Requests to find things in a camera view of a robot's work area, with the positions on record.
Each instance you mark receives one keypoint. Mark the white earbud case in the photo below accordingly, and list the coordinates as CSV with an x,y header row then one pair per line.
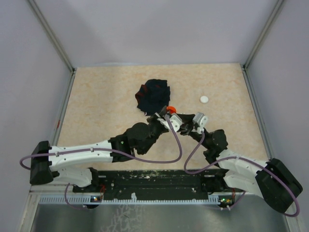
x,y
204,99

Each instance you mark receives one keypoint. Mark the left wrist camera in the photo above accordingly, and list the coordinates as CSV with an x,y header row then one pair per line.
x,y
175,122

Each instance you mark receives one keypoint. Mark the white cable duct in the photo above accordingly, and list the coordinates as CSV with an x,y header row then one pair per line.
x,y
93,200

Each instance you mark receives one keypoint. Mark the orange earbud case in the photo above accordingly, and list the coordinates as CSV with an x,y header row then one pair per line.
x,y
171,109

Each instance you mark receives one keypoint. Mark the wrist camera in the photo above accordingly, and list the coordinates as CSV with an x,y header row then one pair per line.
x,y
199,122
175,122

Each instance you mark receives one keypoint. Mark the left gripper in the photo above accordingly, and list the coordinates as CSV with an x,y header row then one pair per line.
x,y
153,118

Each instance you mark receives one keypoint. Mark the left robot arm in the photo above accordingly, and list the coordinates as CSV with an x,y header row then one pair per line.
x,y
62,164

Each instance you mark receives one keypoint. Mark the dark navy folded cloth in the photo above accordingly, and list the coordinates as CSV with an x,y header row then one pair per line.
x,y
153,96

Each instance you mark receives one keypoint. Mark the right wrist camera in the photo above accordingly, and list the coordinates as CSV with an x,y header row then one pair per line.
x,y
199,122

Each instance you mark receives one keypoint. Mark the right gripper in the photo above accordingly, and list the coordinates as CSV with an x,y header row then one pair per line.
x,y
187,129

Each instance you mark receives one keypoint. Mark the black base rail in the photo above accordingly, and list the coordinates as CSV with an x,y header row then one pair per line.
x,y
157,185

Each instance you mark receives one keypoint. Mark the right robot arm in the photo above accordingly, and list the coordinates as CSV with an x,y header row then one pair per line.
x,y
269,179

